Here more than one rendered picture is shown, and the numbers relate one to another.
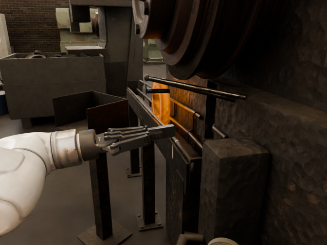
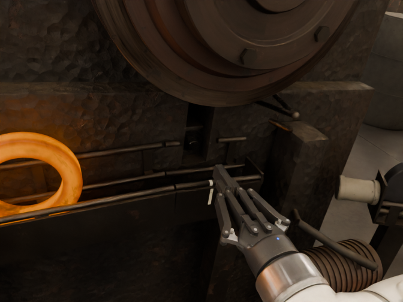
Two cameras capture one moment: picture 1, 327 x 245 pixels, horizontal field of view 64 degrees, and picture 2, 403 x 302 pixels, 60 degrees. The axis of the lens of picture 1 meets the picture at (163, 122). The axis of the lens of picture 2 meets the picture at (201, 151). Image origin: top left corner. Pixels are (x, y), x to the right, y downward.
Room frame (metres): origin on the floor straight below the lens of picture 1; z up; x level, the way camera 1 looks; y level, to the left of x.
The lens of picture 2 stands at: (0.80, 0.53, 1.11)
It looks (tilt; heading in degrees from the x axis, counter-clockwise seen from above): 29 degrees down; 258
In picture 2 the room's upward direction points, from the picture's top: 9 degrees clockwise
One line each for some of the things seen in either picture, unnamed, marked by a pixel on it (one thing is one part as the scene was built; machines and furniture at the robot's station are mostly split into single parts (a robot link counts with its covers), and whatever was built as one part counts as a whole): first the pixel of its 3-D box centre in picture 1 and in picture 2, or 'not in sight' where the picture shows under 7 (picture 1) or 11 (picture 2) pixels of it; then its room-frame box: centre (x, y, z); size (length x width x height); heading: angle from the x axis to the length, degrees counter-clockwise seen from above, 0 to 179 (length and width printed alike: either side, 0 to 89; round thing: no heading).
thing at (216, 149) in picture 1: (231, 201); (289, 172); (0.43, -0.13, 0.68); 0.11 x 0.08 x 0.24; 104
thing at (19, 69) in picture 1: (60, 83); not in sight; (3.16, 1.26, 0.39); 1.03 x 0.83 x 0.79; 108
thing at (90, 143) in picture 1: (99, 143); (264, 245); (0.59, 0.16, 0.73); 0.09 x 0.08 x 0.07; 104
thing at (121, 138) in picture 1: (127, 140); (251, 213); (0.60, 0.09, 0.74); 0.11 x 0.01 x 0.04; 102
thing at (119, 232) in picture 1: (96, 172); not in sight; (1.09, 0.32, 0.36); 0.26 x 0.20 x 0.72; 49
